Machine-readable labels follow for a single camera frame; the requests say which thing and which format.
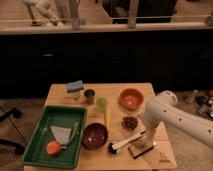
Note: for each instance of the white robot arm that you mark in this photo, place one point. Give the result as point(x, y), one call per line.
point(162, 107)

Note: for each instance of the dark metal cup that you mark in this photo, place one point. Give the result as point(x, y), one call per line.
point(89, 96)

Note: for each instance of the orange bowl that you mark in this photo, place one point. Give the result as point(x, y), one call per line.
point(130, 99)

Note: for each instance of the yellow banana toy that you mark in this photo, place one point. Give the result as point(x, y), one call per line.
point(107, 119)

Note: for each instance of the clear glass jar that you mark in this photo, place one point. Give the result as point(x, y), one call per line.
point(75, 96)

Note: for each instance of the blue sponge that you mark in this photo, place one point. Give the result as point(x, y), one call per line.
point(74, 86)

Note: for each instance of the green utensil in tray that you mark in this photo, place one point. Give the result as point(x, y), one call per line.
point(72, 136)

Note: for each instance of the dark red bowl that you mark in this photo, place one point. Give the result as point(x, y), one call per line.
point(95, 135)

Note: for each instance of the grey folded cloth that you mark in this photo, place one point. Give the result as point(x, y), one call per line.
point(61, 134)

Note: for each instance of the wooden block eraser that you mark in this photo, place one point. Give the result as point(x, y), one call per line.
point(140, 147)

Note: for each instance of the orange carrot toy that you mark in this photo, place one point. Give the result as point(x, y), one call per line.
point(53, 148)

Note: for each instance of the black office chair base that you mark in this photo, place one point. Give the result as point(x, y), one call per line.
point(19, 148)

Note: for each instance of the green plastic tray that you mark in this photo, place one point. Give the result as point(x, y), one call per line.
point(57, 123)

